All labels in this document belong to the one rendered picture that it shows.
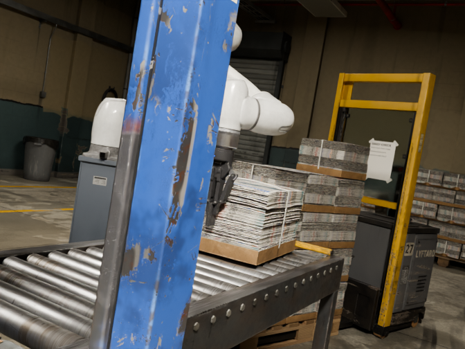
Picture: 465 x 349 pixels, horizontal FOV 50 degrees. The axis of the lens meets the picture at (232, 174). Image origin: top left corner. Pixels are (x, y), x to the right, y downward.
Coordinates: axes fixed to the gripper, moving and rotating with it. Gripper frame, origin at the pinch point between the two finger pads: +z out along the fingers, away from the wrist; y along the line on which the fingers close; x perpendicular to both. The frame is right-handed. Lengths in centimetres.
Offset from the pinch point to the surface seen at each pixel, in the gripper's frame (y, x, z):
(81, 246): 22.8, 28.3, 13.1
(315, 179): 25, -156, -11
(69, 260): 14.9, 39.8, 13.7
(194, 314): -27, 46, 13
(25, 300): -2, 66, 14
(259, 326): -27.4, 13.0, 23.2
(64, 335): -19, 72, 13
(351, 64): 216, -774, -211
